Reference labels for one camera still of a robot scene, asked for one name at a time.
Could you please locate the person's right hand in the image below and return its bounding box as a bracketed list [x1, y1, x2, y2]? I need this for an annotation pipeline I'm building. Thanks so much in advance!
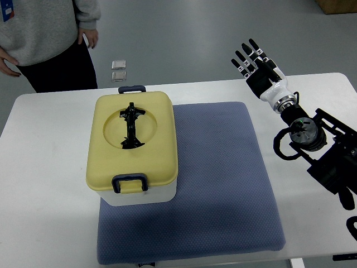
[0, 48, 22, 77]

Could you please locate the person's left hand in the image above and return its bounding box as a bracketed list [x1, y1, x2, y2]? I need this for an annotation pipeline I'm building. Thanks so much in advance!
[78, 27, 99, 49]

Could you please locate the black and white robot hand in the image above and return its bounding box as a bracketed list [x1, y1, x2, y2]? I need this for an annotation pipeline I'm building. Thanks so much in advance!
[231, 39, 298, 113]

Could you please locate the yellow storage box lid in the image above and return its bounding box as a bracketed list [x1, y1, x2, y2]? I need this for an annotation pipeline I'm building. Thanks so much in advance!
[86, 92, 178, 194]

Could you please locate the cardboard box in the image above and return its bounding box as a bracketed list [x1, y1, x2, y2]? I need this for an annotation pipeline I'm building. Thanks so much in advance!
[315, 0, 356, 15]

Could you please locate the white storage box base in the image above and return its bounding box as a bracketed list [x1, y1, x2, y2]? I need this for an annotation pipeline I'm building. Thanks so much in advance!
[97, 180, 177, 206]

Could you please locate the upper metal floor plate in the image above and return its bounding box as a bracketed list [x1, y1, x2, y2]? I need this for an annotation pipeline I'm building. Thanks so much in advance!
[112, 60, 126, 70]

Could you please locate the metal floor plate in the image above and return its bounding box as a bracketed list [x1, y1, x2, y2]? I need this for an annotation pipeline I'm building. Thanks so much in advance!
[111, 70, 127, 82]
[112, 60, 126, 70]

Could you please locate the person in grey sweater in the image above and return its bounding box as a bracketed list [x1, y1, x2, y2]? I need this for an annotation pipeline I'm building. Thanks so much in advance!
[1, 0, 101, 93]

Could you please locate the lower metal floor plate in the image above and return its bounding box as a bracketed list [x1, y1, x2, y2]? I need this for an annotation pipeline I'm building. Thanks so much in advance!
[111, 70, 127, 82]

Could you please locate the blue padded mat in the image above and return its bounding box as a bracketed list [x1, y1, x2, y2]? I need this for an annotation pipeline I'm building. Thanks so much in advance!
[97, 102, 286, 265]

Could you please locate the black table control panel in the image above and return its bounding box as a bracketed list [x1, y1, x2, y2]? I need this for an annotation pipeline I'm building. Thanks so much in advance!
[332, 253, 357, 261]

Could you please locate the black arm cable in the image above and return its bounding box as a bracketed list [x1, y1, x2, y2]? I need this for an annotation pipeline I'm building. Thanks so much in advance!
[273, 129, 302, 160]

